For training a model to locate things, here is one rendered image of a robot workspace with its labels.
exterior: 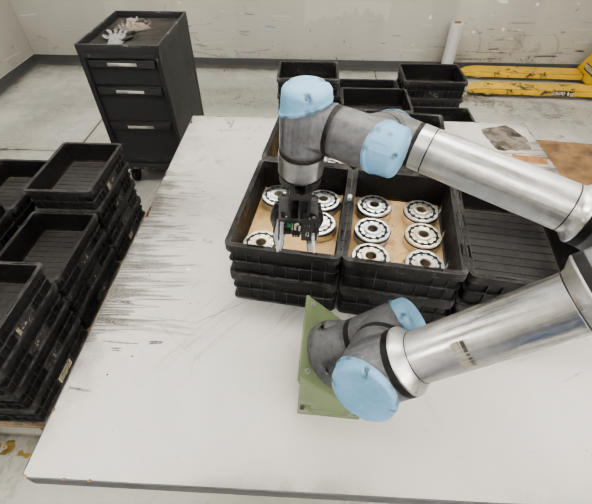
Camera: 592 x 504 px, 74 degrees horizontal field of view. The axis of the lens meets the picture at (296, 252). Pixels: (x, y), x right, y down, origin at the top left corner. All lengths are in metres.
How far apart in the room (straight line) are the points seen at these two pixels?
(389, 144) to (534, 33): 4.34
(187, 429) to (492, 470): 0.67
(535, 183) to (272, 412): 0.72
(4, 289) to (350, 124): 1.50
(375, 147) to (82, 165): 1.93
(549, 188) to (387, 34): 3.87
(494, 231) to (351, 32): 3.36
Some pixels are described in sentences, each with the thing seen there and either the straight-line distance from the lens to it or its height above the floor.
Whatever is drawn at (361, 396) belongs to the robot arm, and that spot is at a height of 1.01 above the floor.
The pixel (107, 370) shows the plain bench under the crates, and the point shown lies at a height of 0.70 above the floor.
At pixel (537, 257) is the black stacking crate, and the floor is 0.83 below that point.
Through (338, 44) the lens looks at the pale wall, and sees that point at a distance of 4.44.
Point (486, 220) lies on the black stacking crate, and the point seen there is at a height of 0.83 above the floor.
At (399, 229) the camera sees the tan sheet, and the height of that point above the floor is 0.83.
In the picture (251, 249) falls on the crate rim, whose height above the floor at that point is 0.93.
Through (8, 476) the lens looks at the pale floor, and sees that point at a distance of 2.00.
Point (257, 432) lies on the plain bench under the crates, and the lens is 0.99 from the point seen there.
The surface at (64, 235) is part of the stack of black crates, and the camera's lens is 2.10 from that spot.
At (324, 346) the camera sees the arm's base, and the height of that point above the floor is 0.90.
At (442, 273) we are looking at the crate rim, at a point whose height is 0.93.
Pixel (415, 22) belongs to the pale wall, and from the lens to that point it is 4.47.
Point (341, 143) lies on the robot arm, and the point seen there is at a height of 1.35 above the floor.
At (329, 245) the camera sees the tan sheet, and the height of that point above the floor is 0.83.
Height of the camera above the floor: 1.63
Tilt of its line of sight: 46 degrees down
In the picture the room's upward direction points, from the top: straight up
